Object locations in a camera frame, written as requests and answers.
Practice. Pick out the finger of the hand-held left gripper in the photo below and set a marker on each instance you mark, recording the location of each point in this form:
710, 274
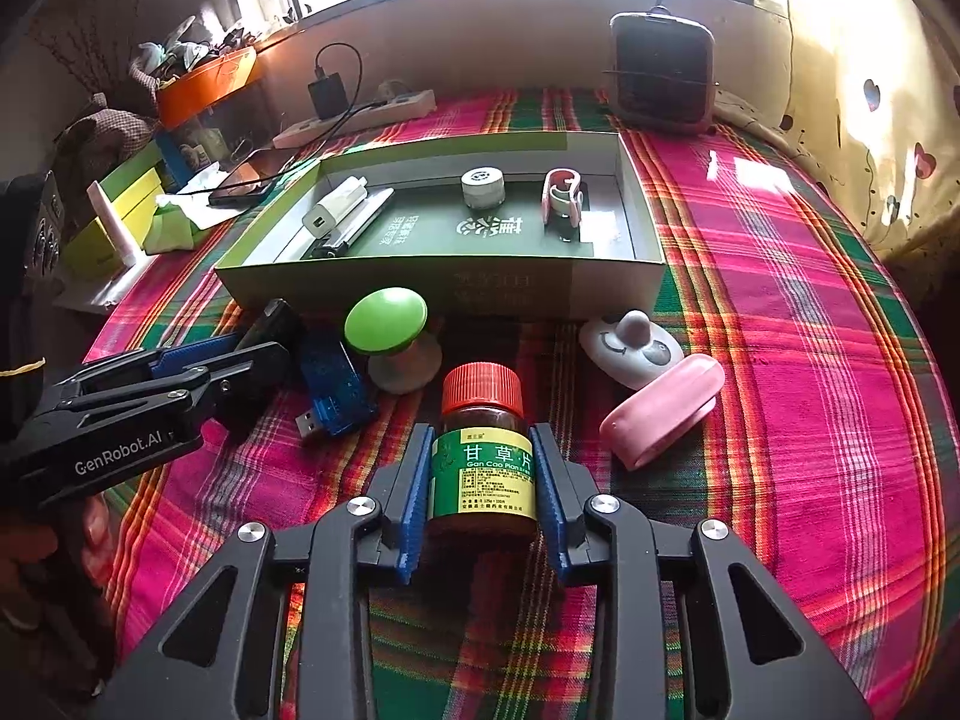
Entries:
191, 356
247, 371

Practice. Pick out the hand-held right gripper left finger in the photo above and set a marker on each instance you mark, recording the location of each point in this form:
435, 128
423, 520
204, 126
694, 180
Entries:
416, 502

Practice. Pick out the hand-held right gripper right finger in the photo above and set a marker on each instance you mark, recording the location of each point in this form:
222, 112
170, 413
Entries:
551, 502

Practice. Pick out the black rectangular device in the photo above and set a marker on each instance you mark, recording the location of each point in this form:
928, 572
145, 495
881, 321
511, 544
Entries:
274, 322

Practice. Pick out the brown medicine bottle green label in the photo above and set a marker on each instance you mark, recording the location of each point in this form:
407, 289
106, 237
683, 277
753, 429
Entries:
484, 465

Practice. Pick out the blue usb dongle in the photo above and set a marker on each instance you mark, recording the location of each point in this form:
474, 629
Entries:
337, 382

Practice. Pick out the pink oval case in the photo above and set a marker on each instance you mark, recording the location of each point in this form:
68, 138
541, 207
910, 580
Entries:
660, 405

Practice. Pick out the green-capped white knob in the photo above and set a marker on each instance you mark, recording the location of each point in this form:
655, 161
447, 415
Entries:
386, 319

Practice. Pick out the white panda face toy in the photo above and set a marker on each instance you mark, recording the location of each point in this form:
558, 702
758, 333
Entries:
622, 349

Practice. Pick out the white charger adapter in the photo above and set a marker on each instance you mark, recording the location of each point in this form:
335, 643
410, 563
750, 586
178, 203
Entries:
330, 210

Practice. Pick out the green cardboard box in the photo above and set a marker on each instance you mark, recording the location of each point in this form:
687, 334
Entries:
487, 289

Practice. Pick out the small white jar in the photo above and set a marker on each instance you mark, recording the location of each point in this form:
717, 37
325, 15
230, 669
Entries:
481, 191

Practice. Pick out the pink and white clip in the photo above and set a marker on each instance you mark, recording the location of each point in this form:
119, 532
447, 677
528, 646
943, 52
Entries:
559, 199

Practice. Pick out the person's left hand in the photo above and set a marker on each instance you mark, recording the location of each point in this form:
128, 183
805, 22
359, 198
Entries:
97, 540

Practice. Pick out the green tissue pack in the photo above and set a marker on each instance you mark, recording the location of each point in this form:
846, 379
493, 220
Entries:
172, 236

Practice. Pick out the white tube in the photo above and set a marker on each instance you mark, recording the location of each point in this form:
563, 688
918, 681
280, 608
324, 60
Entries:
112, 229

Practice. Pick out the white paper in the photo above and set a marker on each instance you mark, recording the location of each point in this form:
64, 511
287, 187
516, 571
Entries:
199, 187

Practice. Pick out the yellow green box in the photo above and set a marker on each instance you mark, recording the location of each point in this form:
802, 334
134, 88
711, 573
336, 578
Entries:
131, 180

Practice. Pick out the black phone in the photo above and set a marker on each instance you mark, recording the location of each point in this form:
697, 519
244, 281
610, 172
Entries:
251, 176

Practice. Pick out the grey appliance with knobs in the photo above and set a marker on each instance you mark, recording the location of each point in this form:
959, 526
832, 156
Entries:
46, 232

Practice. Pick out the blue carton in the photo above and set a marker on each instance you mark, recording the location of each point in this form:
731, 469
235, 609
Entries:
171, 161

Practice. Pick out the brown checked bag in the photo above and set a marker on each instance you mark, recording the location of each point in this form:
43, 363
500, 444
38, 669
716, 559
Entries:
112, 131

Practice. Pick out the orange box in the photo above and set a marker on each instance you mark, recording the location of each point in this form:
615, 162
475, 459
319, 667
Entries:
206, 86

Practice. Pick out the black charger plug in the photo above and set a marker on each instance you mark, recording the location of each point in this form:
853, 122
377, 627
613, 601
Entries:
328, 96

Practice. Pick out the pile of trinkets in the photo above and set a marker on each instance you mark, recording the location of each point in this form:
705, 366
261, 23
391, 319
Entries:
180, 52

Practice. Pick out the white power strip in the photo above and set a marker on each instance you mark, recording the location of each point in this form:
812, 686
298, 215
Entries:
405, 101

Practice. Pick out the dark portable heater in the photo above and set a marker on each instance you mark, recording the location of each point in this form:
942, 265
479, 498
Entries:
660, 75

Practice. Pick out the cream heart print curtain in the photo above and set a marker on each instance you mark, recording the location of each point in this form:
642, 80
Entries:
862, 127

